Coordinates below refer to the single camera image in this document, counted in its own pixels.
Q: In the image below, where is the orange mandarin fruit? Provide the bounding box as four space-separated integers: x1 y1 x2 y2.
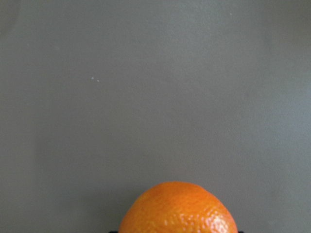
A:
118 182 238 233

